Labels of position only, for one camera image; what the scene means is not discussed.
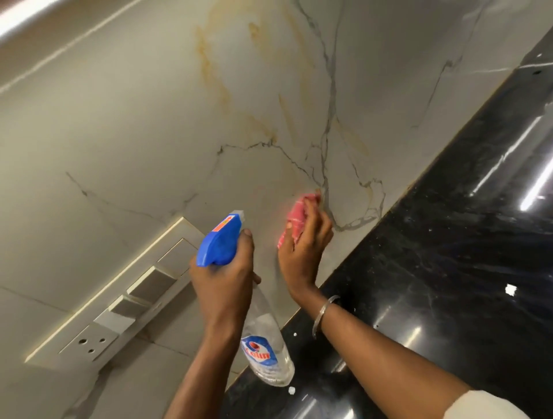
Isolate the person's right hand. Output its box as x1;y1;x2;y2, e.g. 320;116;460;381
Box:
277;198;334;303

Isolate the person's left hand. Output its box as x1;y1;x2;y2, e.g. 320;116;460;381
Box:
189;229;262;331

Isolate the pink cleaning cloth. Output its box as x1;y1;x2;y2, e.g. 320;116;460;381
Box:
277;193;321;250

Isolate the clear spray bottle blue trigger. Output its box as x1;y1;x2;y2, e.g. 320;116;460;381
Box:
196;210;296;387

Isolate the person's right forearm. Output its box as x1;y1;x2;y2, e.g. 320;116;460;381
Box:
290;283;474;419

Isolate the person's left forearm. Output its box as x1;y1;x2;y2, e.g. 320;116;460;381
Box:
163;321;245;419

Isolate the silver bangle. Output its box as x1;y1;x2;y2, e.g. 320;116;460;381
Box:
312;295;341;339

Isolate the white sleeve cuff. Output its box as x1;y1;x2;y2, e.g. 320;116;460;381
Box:
443;390;531;419

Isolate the white wall switch panel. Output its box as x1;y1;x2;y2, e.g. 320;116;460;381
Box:
24;217;206;373

